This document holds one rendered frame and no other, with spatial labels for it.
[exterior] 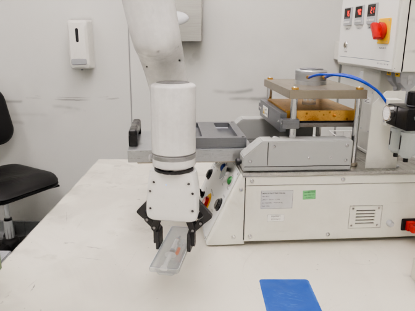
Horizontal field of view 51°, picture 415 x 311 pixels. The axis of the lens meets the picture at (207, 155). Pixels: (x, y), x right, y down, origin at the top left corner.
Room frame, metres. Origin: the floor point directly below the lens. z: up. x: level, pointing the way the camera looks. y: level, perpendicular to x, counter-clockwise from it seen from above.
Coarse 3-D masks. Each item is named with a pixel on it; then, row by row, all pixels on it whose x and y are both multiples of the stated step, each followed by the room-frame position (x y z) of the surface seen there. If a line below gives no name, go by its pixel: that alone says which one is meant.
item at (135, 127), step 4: (136, 120) 1.11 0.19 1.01; (140, 120) 1.14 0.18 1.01; (132, 124) 1.07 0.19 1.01; (136, 124) 1.07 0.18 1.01; (140, 124) 1.13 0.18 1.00; (132, 128) 1.01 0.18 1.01; (136, 128) 1.02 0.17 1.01; (140, 128) 1.13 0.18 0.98; (128, 132) 1.00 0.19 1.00; (132, 132) 1.00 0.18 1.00; (136, 132) 1.00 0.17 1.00; (140, 132) 1.13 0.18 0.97; (128, 136) 1.00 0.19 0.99; (132, 136) 1.00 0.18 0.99; (136, 136) 1.00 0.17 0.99; (128, 140) 1.00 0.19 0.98; (132, 140) 1.00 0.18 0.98; (136, 140) 1.00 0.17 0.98; (132, 144) 1.00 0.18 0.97; (136, 144) 1.00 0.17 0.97
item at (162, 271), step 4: (168, 232) 0.86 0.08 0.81; (184, 256) 0.75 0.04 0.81; (152, 260) 0.73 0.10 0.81; (180, 264) 0.72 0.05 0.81; (152, 268) 0.71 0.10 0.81; (156, 268) 0.71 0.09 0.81; (160, 268) 0.71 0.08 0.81; (164, 268) 0.71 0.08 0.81; (160, 272) 0.71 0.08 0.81; (164, 272) 0.71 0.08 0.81; (168, 272) 0.70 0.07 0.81; (172, 272) 0.70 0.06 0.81; (176, 272) 0.70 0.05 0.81
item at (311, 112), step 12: (288, 108) 1.03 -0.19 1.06; (300, 108) 1.04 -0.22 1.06; (312, 108) 1.04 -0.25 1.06; (324, 108) 1.04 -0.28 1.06; (336, 108) 1.04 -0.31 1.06; (348, 108) 1.04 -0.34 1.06; (300, 120) 1.00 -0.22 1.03; (312, 120) 1.01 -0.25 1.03; (324, 120) 1.01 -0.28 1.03; (336, 120) 1.01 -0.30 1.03; (348, 120) 1.02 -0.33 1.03
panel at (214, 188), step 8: (216, 168) 1.17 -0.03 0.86; (232, 168) 1.01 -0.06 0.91; (216, 176) 1.13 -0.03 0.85; (232, 176) 0.97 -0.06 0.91; (208, 184) 1.17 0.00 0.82; (216, 184) 1.09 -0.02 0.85; (224, 184) 1.02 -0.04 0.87; (232, 184) 0.95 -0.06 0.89; (208, 192) 1.13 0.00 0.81; (216, 192) 1.05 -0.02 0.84; (224, 192) 0.98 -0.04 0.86; (224, 200) 0.95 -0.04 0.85; (208, 208) 1.05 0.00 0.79; (216, 216) 0.95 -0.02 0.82; (208, 224) 0.98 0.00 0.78; (208, 232) 0.94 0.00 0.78
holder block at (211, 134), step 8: (200, 128) 1.09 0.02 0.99; (208, 128) 1.09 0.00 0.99; (216, 128) 1.17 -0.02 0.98; (224, 128) 1.17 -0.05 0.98; (232, 128) 1.10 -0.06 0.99; (200, 136) 1.00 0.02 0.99; (208, 136) 1.00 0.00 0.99; (216, 136) 1.00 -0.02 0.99; (224, 136) 1.00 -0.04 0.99; (232, 136) 1.00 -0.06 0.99; (240, 136) 1.00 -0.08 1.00; (200, 144) 0.98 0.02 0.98; (208, 144) 0.99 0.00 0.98; (216, 144) 0.99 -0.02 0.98; (224, 144) 0.99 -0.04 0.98; (232, 144) 0.99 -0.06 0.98; (240, 144) 0.99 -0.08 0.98
